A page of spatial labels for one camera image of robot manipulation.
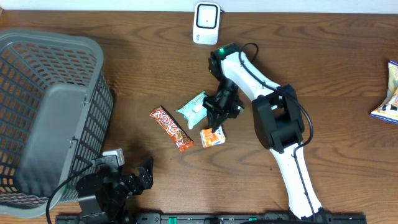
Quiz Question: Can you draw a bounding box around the grey plastic shopping basket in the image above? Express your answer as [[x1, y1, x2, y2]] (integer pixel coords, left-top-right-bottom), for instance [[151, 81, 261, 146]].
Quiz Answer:
[[1, 29, 113, 218]]

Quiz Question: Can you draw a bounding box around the red chocolate bar wrapper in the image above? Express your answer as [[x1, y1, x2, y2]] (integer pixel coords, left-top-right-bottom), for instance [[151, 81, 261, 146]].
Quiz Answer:
[[150, 106, 194, 152]]

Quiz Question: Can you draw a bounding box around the mint green wipes pack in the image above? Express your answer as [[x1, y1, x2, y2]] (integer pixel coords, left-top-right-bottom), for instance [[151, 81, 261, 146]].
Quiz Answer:
[[177, 91, 207, 129]]

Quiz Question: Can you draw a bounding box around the yellow snack bag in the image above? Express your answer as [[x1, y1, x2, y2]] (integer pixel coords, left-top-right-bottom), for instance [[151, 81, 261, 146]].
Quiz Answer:
[[370, 60, 397, 124]]

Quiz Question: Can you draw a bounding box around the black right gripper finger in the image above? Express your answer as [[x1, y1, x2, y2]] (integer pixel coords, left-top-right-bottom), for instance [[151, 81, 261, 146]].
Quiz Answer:
[[213, 114, 228, 132], [207, 110, 218, 129]]

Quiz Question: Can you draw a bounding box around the small orange tissue pack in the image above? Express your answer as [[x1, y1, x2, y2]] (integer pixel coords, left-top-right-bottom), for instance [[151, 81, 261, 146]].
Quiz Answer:
[[200, 126, 226, 148]]

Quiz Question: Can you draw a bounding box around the white barcode scanner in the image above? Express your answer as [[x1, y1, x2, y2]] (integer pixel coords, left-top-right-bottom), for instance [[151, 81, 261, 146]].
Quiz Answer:
[[192, 2, 221, 45]]

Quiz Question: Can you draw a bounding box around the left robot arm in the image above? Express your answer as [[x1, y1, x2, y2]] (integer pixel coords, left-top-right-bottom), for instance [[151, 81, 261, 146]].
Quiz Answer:
[[75, 172, 153, 224]]

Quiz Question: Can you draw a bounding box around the black aluminium rail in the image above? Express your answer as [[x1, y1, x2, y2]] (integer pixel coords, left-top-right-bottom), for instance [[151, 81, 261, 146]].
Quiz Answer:
[[55, 212, 368, 224]]

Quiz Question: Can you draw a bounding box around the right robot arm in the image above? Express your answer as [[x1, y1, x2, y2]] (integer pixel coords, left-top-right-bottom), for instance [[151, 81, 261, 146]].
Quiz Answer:
[[202, 43, 326, 223]]

